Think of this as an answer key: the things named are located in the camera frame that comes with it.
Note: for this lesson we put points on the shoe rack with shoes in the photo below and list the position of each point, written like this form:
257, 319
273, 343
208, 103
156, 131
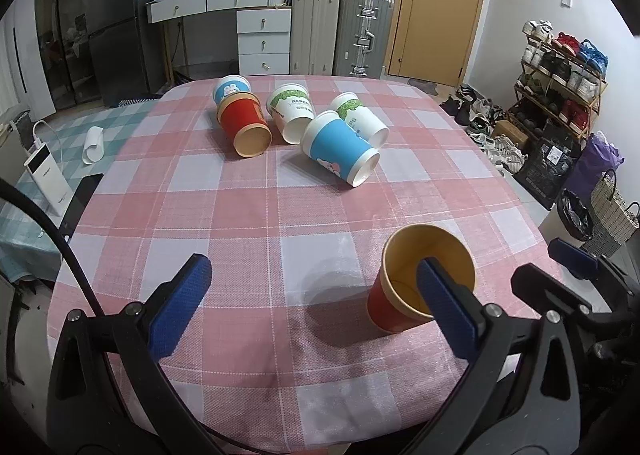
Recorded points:
560, 80

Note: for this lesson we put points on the white power bank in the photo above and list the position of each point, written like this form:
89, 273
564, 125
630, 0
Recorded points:
47, 176

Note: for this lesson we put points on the green plaid cloth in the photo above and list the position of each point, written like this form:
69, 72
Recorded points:
65, 135

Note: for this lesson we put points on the dark grey refrigerator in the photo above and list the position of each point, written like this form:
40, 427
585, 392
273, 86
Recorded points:
120, 20

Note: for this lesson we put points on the white dresser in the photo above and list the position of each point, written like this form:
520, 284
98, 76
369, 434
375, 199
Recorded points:
262, 42

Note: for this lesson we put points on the black paper bag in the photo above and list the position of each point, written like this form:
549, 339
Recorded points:
547, 167

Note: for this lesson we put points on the purple bag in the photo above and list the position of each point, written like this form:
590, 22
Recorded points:
597, 165

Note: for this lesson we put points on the black trash bin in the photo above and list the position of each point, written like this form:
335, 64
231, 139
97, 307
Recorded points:
575, 215

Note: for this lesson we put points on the black smartphone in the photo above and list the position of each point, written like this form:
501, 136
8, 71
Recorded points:
82, 200

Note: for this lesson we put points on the pink plaid tablecloth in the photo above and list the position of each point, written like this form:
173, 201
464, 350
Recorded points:
250, 220

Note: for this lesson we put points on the red paper cup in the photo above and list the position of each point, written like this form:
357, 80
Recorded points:
395, 305
240, 116

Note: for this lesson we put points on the silver suitcase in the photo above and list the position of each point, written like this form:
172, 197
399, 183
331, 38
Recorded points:
361, 35

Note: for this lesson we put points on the brown cardboard box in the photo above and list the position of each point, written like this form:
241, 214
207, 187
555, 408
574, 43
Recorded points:
511, 135

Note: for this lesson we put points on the beige suitcase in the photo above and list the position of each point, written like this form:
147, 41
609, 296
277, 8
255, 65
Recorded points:
315, 30

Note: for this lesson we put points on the pile of loose shoes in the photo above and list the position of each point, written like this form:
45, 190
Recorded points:
482, 127

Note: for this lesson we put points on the wooden door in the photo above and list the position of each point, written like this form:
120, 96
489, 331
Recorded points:
440, 20

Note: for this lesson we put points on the white green-leaf paper cup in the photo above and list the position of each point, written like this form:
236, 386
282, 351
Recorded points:
361, 117
287, 111

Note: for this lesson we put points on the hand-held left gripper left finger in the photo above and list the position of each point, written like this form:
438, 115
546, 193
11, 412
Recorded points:
181, 305

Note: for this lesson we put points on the white blue bunny paper cup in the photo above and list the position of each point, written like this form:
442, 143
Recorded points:
230, 87

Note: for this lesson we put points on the woven basket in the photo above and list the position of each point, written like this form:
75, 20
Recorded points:
612, 217

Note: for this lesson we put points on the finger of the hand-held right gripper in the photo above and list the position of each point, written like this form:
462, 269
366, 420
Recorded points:
547, 287
574, 259

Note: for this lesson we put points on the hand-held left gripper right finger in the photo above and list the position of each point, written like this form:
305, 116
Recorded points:
447, 310

